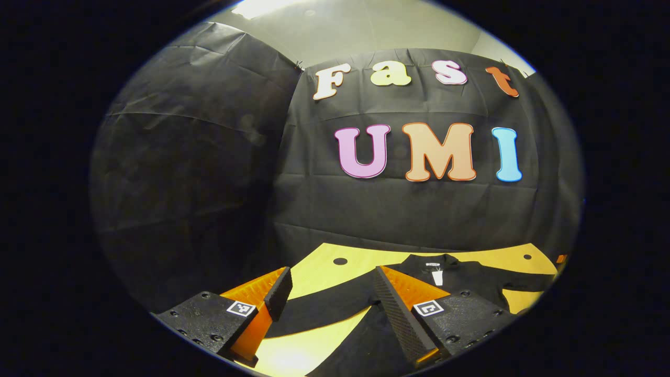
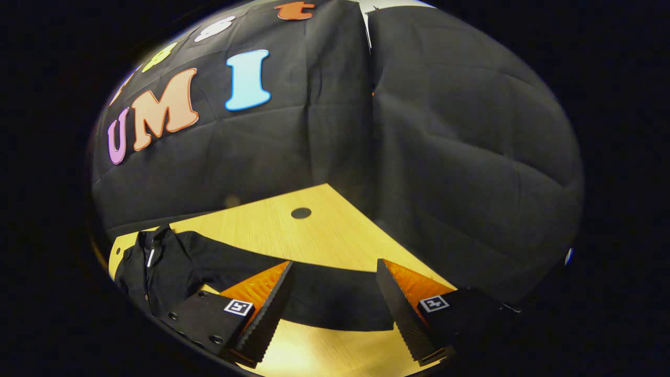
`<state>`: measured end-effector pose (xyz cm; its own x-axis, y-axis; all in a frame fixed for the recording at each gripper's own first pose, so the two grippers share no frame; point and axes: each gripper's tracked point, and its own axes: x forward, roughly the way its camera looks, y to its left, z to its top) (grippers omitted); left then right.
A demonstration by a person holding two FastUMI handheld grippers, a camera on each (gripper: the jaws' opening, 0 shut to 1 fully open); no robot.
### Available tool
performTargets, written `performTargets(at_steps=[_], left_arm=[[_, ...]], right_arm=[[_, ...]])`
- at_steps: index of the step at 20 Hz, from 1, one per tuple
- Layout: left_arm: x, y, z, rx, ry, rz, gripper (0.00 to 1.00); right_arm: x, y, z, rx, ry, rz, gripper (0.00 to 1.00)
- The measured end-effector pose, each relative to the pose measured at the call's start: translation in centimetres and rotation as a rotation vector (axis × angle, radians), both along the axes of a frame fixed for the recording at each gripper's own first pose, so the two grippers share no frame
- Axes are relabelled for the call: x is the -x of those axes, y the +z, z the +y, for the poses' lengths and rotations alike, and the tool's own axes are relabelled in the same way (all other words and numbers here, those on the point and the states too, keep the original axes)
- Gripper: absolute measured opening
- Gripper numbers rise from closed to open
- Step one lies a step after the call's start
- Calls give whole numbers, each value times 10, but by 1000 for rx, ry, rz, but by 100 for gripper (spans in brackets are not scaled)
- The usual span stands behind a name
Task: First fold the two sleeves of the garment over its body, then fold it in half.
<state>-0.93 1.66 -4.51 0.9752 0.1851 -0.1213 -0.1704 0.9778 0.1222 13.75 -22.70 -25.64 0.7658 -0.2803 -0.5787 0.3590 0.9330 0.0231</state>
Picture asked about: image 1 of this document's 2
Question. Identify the black buttoned garment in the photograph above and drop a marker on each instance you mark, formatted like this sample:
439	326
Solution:
471	277

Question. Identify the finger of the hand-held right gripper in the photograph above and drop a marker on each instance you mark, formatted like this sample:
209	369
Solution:
561	258

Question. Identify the ceiling light panel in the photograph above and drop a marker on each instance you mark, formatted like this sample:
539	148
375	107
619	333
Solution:
267	7

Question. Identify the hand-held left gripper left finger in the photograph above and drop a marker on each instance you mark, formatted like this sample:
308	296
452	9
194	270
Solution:
280	293

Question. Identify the black backdrop cloth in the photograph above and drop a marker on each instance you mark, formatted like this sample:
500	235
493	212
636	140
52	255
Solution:
209	157

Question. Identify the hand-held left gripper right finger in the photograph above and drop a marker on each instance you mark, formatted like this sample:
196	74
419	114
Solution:
400	319

